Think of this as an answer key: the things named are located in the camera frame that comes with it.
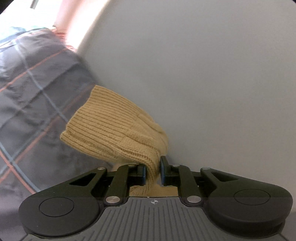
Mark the grey plaid bed sheet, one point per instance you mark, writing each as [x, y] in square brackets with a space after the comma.
[43, 83]

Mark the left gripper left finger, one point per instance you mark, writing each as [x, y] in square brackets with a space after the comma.
[124, 178]

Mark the yellow cable knit cardigan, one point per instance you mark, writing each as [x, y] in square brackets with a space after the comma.
[109, 127]

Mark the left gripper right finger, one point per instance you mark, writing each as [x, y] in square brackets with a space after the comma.
[181, 176]

